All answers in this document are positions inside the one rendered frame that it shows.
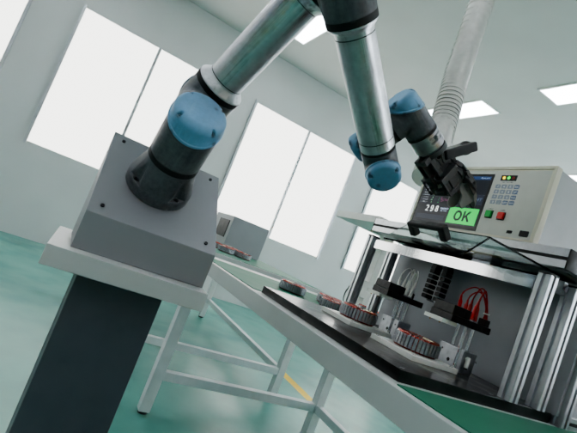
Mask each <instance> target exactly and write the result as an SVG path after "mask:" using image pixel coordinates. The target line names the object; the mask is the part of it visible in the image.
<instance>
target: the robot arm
mask: <svg viewBox="0 0 577 433"><path fill-rule="evenodd" d="M319 15H322V16H323V18H324V21H325V28H326V32H327V33H329V34H331V35H333V36H334V40H335V44H336V48H337V54H338V58H339V62H340V65H341V70H342V73H343V79H344V84H345V88H346V91H347V95H348V99H349V105H350V109H351V113H352V117H353V120H354V124H355V131H356V132H355V133H354V134H352V135H351V136H350V137H349V146H350V148H351V150H352V152H353V153H354V155H355V157H356V158H357V159H358V160H359V161H360V162H363V166H364V170H365V178H366V179H367V183H368V184H369V185H370V187H372V188H373V189H374V190H376V191H379V192H385V191H389V190H391V189H393V188H395V187H396V186H397V185H398V184H399V182H400V180H401V178H402V173H401V166H400V164H399V162H398V154H397V150H396V145H395V143H398V142H399V141H401V140H402V139H404V138H406V140H407V141H408V143H409V144H410V147H411V148H412V149H413V150H414V152H415V154H416V155H417V156H418V159H417V160H416V161H415V162H414V163H415V164H416V166H417V168H418V170H419V171H420V173H421V174H422V176H423V179H422V180H421V182H422V183H423V184H424V186H425V188H426V189H427V191H428V193H429V194H430V196H432V195H433V194H434V195H436V196H449V199H448V201H447V204H448V206H449V207H451V208H452V207H454V206H455V205H457V204H459V208H461V209H463V208H464V207H465V206H469V207H470V208H472V209H474V208H475V206H476V203H477V183H476V181H475V179H474V177H473V176H472V175H471V173H470V170H468V169H467V168H466V166H465V165H464V163H462V162H460V161H459V160H456V158H455V157H459V156H467V155H469V154H470V153H472V152H476V151H477V142H469V141H463V142H461V143H458V144H455V145H452V146H449V147H447V143H446V141H445V139H444V137H443V135H442V133H441V132H440V129H439V128H438V126H437V125H436V123H435V122H434V120H433V118H432V116H431V115H430V113H429V111H428V109H427V108H426V106H425V103H424V101H422V99H421V98H420V96H419V95H418V93H417V92H416V91H415V90H414V89H412V88H407V89H405V90H402V91H400V92H398V93H397V94H395V95H394V96H393V97H392V98H391V99H390V100H388V99H387V93H386V85H385V79H384V74H383V69H382V63H381V58H380V49H379V44H378V39H377V33H376V29H375V22H376V21H377V20H378V18H379V17H380V14H379V8H378V3H377V0H271V1H270V2H269V3H268V4H267V5H266V6H265V8H264V9H263V10H262V11H261V12H260V13H259V14H258V16H257V17H256V18H255V19H254V20H253V21H252V22H251V23H250V24H249V26H248V27H247V28H246V29H245V30H244V31H243V32H242V33H241V35H240V36H239V37H238V38H237V39H236V40H235V41H234V42H233V44H232V45H231V46H230V47H229V48H228V49H227V50H226V51H225V52H224V53H223V54H222V55H221V56H220V57H219V58H218V59H217V60H216V62H215V63H214V64H204V65H203V66H202V67H201V68H200V69H199V70H198V71H197V73H196V74H195V75H193V76H191V77H189V78H188V79H187V80H186V81H185V82H184V83H183V85H182V86H181V88H180V90H179V94H178V96H177V97H176V99H175V101H174V102H173V103H172V104H171V106H170V107H169V110H168V113H167V116H166V118H165V119H164V121H163V122H162V124H161V127H160V129H159V130H158V132H157V133H156V135H155V138H154V140H153V141H152V143H151V145H150V146H149V148H148V149H147V150H146V151H144V152H143V153H142V154H141V155H140V156H139V157H138V158H136V159H135V160H134V161H133V162H132V163H131V164H130V166H129V168H128V170H127V172H126V175H125V178H126V183H127V185H128V187H129V188H130V190H131V191H132V193H133V194H134V195H135V196H136V197H137V198H139V199H140V200H141V201H143V202H144V203H145V204H147V205H149V206H151V207H154V208H156V209H158V210H169V211H170V210H179V209H181V208H183V207H184V206H185V205H186V204H187V202H188V201H189V199H190V198H191V195H192V190H193V186H194V181H195V177H196V175H197V173H198V171H199V170H200V168H201V167H202V166H203V164H204V163H205V161H206V159H207V158H208V156H209V155H210V153H211V151H212V150H213V149H214V148H215V146H216V145H217V144H218V143H219V141H220V140H221V139H222V136H223V133H224V131H225V129H226V126H227V120H226V117H227V116H228V115H229V114H230V113H231V112H232V111H233V110H234V109H235V108H236V107H237V106H238V105H239V104H240V103H241V92H242V91H243V90H244V89H245V88H246V87H247V86H248V85H249V84H250V83H251V82H252V81H253V80H254V79H255V78H256V77H257V76H258V75H259V74H260V73H261V72H262V71H263V70H264V69H265V68H266V67H267V66H268V65H269V64H270V63H271V62H272V61H273V60H274V59H275V58H276V57H277V56H278V55H279V54H280V53H281V52H282V51H283V50H284V49H285V48H286V47H287V46H288V45H289V44H290V43H291V42H292V41H293V40H294V39H295V38H296V37H297V36H298V34H299V33H300V32H301V31H302V30H303V29H304V28H305V27H306V26H307V25H308V24H309V23H310V22H311V21H312V20H313V19H314V18H315V17H316V16H319ZM426 183H427V185H428V187H429V188H430V190H429V189H428V188H427V186H426V185H425V184H426Z"/></svg>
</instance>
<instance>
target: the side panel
mask: <svg viewBox="0 0 577 433"><path fill-rule="evenodd" d="M549 424H553V425H554V426H555V427H557V428H561V429H565V430H570V431H573V432H576V433H577V362H576V364H575V367H574V372H573V374H572V377H571V380H570V382H569V385H568V390H567V393H566V396H565V399H564V401H563V404H562V409H561V411H560V414H559V417H557V416H555V415H553V414H551V416H550V421H549Z"/></svg>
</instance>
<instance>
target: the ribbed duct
mask: <svg viewBox="0 0 577 433"><path fill-rule="evenodd" d="M494 5H495V0H469V2H468V4H467V7H466V10H465V15H464V16H463V19H462V22H461V23H460V29H459V30H458V35H457V36H456V40H455V42H454V43H453V48H452V50H451V55H450V56H449V60H448V62H447V63H446V68H445V71H444V75H443V77H442V80H441V84H440V89H439V93H438V94H437V98H436V102H435V105H434V110H433V112H432V118H433V120H434V122H435V123H436V125H437V126H438V128H439V129H440V132H441V133H442V135H443V137H444V139H445V141H446V143H447V147H449V146H452V143H453V139H454V136H455V132H456V128H457V126H458V122H459V116H460V113H461V109H462V106H463V103H464V99H465V94H466V90H467V86H468V82H469V79H470V76H471V72H472V68H473V65H474V63H475V60H476V57H477V53H478V51H479V48H480V45H481V43H482V38H483V36H484V32H485V30H486V26H487V25H488V22H489V18H490V15H491V14H490V13H491V12H492V10H493V6H494ZM411 177H412V179H413V181H414V182H415V183H416V184H417V185H418V186H420V187H422V182H421V180H422V179H423V176H422V174H421V173H420V171H419V170H418V168H417V166H416V165H415V166H414V169H413V172H412V175H411Z"/></svg>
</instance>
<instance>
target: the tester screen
mask: <svg viewBox="0 0 577 433"><path fill-rule="evenodd" d="M473 177H474V179H475V181H476V183H477V195H484V197H483V201H484V198H485V195H486V192H487V190H488V188H489V183H490V181H491V178H492V177H487V176H473ZM448 199H449V196H436V195H434V194H433V195H432V196H430V194H429V193H428V191H427V189H426V188H425V187H424V190H423V192H422V196H421V198H420V201H419V204H418V206H417V208H416V213H417V212H419V213H427V214H434V215H441V216H444V218H443V221H441V220H434V219H427V218H421V217H415V215H416V213H415V215H414V217H413V220H419V221H425V222H432V223H443V224H449V225H455V226H461V227H467V228H474V227H475V224H476V223H475V224H474V226H469V225H463V224H456V223H445V221H446V217H447V215H448V212H449V210H450V207H449V206H448V204H447V201H448ZM426 204H436V205H440V208H439V211H438V212H430V211H424V209H425V207H426ZM482 204H483V202H482ZM482 204H481V205H477V204H476V206H475V208H474V209H479V210H481V207H482Z"/></svg>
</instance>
